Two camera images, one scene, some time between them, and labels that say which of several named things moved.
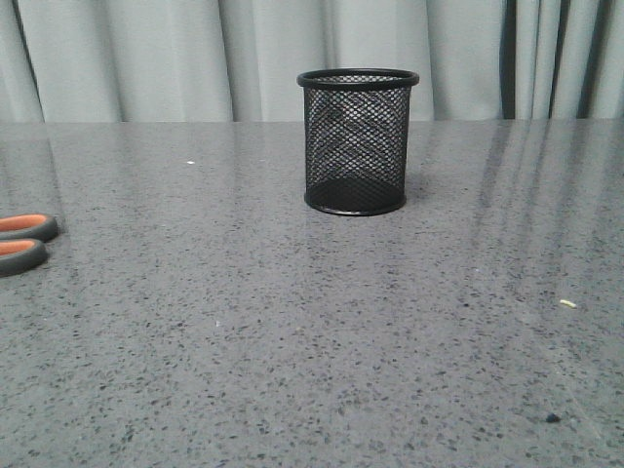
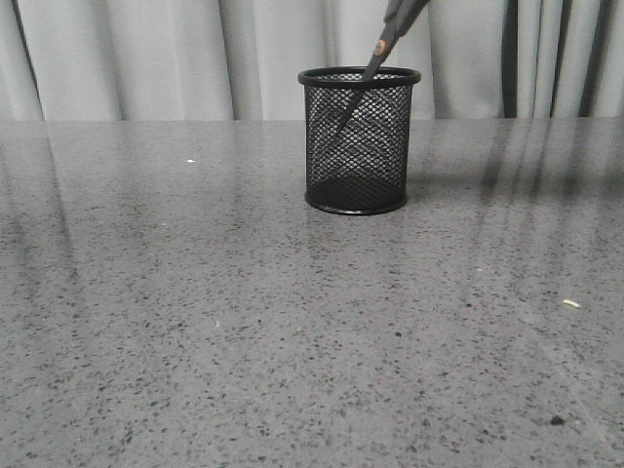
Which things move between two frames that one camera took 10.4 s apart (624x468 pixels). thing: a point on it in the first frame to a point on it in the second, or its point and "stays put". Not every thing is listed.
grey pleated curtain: x=240 y=60 stays put
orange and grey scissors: x=23 y=242 to x=398 y=18
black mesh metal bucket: x=356 y=137 stays put
